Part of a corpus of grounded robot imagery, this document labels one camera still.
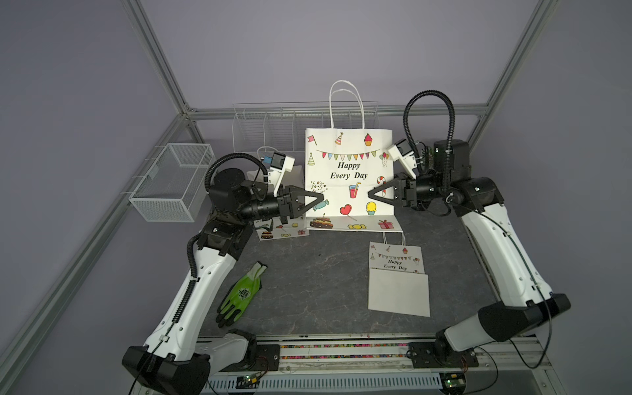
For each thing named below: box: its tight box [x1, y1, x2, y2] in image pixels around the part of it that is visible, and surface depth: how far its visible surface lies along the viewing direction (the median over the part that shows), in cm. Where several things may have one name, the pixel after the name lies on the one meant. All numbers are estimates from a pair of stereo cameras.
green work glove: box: [215, 260, 267, 328], surface depth 86 cm
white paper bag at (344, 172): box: [304, 79, 404, 233], surface depth 56 cm
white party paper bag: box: [367, 232, 431, 317], surface depth 90 cm
